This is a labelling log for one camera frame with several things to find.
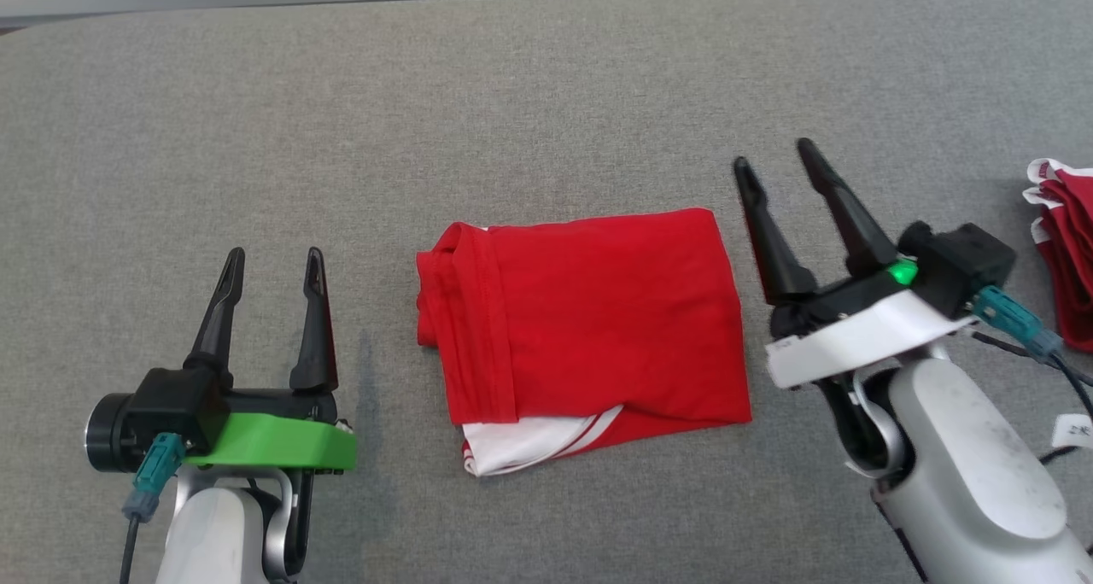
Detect stack of red garments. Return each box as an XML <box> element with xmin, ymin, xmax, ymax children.
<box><xmin>1022</xmin><ymin>157</ymin><xmax>1093</xmax><ymax>353</ymax></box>

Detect white paper label tag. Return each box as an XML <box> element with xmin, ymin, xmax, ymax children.
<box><xmin>1052</xmin><ymin>413</ymin><xmax>1093</xmax><ymax>451</ymax></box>

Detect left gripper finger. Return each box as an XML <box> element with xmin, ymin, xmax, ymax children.
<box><xmin>183</xmin><ymin>247</ymin><xmax>247</xmax><ymax>389</ymax></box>
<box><xmin>288</xmin><ymin>247</ymin><xmax>340</xmax><ymax>394</ymax></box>

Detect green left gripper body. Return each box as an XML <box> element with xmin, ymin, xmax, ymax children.
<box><xmin>184</xmin><ymin>387</ymin><xmax>358</xmax><ymax>475</ymax></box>

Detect cable teal connector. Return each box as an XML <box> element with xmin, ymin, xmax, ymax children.
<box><xmin>972</xmin><ymin>285</ymin><xmax>1093</xmax><ymax>465</ymax></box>
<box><xmin>118</xmin><ymin>433</ymin><xmax>186</xmax><ymax>584</ymax></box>

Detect red shirt white trim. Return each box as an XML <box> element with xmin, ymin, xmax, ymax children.
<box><xmin>416</xmin><ymin>207</ymin><xmax>754</xmax><ymax>477</ymax></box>

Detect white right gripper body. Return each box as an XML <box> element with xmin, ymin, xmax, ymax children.
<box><xmin>764</xmin><ymin>272</ymin><xmax>979</xmax><ymax>391</ymax></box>

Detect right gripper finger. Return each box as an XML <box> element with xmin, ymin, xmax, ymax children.
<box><xmin>797</xmin><ymin>137</ymin><xmax>898</xmax><ymax>280</ymax></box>
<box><xmin>734</xmin><ymin>157</ymin><xmax>819</xmax><ymax>307</ymax></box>

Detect right cable teal connector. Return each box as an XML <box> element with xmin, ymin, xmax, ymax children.
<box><xmin>972</xmin><ymin>285</ymin><xmax>1093</xmax><ymax>465</ymax></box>

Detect left cable teal connector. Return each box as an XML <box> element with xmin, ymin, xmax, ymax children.
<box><xmin>118</xmin><ymin>433</ymin><xmax>186</xmax><ymax>584</ymax></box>

